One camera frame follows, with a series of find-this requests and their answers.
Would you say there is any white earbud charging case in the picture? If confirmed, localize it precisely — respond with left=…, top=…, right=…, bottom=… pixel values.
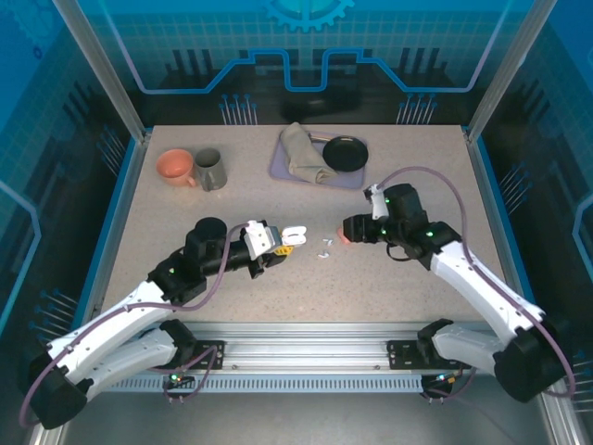
left=281, top=224, right=309, bottom=248

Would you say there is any lavender plastic tray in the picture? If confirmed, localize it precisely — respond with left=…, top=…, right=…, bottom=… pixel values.
left=269, top=131, right=371, bottom=190

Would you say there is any grey ceramic mug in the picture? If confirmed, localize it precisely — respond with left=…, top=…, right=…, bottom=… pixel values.
left=194, top=147, right=229, bottom=193

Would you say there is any black round plate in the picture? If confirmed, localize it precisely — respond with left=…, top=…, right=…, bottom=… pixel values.
left=322, top=135, right=371, bottom=172

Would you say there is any orange ceramic mug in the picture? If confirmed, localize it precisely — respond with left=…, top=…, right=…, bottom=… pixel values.
left=156, top=148, right=198, bottom=188

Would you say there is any beige folded cloth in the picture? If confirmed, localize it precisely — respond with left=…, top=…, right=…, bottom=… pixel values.
left=280, top=121, right=338, bottom=184

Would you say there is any aluminium table side rail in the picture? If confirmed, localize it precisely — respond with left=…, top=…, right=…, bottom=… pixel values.
left=25, top=132, right=154, bottom=445
left=462, top=129, right=593, bottom=445

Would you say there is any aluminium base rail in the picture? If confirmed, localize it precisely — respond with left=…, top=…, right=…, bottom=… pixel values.
left=110, top=319, right=501, bottom=376

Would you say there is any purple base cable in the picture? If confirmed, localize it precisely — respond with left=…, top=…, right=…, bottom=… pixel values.
left=150, top=342, right=221, bottom=405
left=421, top=361, right=524, bottom=445

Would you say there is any slotted grey cable duct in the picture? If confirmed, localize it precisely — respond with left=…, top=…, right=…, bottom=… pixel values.
left=99, top=374, right=430, bottom=394

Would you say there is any aluminium frame post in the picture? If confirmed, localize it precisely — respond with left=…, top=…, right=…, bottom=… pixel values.
left=464, top=0, right=561, bottom=144
left=51, top=0, right=153, bottom=144

